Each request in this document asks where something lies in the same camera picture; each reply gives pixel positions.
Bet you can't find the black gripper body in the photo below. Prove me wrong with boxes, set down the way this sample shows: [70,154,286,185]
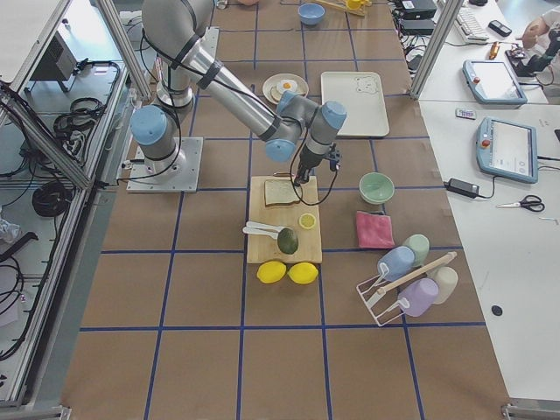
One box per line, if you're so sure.
[295,143,341,178]

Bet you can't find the white bread slice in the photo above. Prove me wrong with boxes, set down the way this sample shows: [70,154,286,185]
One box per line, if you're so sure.
[264,178,301,207]

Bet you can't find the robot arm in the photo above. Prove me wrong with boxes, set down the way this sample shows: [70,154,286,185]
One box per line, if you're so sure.
[142,0,347,186]

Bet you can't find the bread slice under egg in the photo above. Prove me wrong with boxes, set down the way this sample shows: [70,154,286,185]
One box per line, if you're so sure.
[270,80,285,102]

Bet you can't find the cream round plate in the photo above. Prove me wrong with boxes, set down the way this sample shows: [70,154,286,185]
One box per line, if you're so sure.
[262,73,309,104]

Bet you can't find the wooden cutting board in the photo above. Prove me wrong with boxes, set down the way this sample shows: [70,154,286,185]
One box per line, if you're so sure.
[247,176,323,264]

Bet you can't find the lemon slice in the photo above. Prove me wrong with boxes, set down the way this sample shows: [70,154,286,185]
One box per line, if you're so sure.
[298,213,317,230]

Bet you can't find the avocado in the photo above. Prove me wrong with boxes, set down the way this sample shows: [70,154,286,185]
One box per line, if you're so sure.
[276,227,299,255]

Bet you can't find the white plastic knife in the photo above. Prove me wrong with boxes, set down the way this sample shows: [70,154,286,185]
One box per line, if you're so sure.
[242,227,278,240]

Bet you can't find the green bowl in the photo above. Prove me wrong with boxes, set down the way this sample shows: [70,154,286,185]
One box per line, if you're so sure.
[359,172,395,205]

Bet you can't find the fried egg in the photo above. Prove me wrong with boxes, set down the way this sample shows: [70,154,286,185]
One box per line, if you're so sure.
[276,79,298,94]

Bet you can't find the cream bear serving tray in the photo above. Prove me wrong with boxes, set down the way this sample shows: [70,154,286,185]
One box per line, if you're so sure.
[320,71,389,137]

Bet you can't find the pink cloth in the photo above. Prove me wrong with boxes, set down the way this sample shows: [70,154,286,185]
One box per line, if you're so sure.
[355,211,395,249]

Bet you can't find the yellow lemon right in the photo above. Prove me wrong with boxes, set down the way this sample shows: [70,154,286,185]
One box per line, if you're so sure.
[288,262,319,284]

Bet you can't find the yellow lemon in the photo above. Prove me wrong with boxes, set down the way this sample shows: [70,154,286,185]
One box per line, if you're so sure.
[256,261,287,284]
[288,262,319,284]

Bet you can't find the yellow lemon left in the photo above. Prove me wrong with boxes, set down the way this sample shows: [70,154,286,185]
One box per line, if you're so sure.
[256,261,287,284]

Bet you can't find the blue cup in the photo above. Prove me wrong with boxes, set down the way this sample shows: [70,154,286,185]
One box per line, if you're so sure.
[377,246,416,282]

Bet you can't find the green cup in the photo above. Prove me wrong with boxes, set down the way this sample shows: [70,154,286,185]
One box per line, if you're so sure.
[402,234,430,267]

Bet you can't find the light blue bowl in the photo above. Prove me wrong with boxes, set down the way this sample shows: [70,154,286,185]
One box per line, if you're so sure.
[297,3,326,26]

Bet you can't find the wooden dish rack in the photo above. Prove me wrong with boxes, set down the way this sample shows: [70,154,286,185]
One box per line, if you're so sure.
[316,0,373,18]

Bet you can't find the black power adapter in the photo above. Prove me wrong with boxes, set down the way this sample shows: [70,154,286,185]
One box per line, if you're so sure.
[444,178,480,199]

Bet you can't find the yellow cup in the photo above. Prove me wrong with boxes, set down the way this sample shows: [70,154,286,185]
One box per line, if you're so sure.
[346,0,363,11]

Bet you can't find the purple cup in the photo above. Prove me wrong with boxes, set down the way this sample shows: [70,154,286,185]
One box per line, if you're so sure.
[397,277,439,317]

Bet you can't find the cream cup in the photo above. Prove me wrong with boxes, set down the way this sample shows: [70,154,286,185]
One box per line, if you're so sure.
[427,266,459,305]

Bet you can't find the teach pendant near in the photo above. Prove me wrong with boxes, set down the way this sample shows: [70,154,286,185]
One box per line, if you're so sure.
[475,117,538,184]

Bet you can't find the teach pendant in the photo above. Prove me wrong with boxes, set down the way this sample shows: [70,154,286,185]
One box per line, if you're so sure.
[475,117,538,184]
[462,60,528,106]

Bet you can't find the teach pendant far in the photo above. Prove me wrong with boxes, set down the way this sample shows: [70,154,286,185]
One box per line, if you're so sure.
[462,60,528,106]

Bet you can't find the scissors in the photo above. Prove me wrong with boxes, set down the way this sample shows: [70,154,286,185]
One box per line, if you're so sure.
[497,194,545,213]

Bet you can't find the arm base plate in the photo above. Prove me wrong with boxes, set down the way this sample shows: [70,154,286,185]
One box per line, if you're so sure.
[126,136,203,193]

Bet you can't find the white wire cup rack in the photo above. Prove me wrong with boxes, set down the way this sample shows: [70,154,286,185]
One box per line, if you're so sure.
[356,251,457,326]

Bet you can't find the aluminium frame post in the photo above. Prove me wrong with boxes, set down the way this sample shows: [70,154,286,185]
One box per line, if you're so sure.
[409,0,462,100]

